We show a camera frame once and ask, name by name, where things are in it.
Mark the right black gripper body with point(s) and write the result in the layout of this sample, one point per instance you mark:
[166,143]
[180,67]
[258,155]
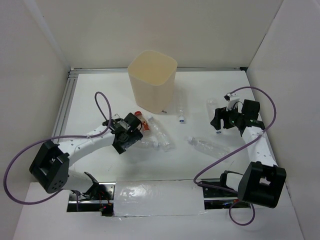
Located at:
[233,116]

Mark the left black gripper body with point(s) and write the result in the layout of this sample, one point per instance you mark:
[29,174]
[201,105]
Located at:
[133,137]

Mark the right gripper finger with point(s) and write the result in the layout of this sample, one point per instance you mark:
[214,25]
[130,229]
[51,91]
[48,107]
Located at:
[220,113]
[218,123]

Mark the clear bottle blue cap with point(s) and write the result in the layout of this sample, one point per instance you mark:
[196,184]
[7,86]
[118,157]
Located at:
[180,105]
[211,106]

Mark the red-capped labelled small bottle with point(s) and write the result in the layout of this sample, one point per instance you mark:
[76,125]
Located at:
[145,127]

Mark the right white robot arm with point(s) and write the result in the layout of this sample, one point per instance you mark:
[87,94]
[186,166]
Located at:
[263,180]

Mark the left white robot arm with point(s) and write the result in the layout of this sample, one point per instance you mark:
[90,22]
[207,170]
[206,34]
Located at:
[51,165]

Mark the beige plastic bin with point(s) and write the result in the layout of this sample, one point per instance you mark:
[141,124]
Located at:
[152,77]

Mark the clear bottle white cap right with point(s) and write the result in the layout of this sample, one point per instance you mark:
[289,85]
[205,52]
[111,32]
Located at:
[207,147]

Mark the white taped front panel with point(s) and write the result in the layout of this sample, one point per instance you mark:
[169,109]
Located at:
[158,198]

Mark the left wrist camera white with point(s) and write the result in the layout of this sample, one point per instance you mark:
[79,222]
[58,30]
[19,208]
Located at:
[118,123]

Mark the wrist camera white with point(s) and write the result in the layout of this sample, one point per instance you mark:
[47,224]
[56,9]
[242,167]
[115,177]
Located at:
[118,123]
[232,100]

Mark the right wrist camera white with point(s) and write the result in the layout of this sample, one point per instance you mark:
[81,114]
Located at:
[232,100]

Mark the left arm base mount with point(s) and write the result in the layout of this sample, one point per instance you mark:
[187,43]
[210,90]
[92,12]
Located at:
[101,201]

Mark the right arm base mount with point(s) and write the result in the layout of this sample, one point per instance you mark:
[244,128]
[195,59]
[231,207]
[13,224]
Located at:
[215,199]

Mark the aluminium frame rail left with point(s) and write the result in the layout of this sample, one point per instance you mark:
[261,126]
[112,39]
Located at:
[65,104]

